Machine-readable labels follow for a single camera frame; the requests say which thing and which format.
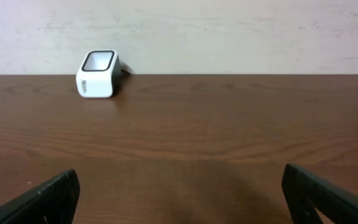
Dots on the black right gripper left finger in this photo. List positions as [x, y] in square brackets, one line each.
[53, 201]

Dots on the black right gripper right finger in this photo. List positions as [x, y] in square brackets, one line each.
[307, 194]

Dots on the white barcode scanner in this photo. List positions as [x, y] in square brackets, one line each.
[101, 74]

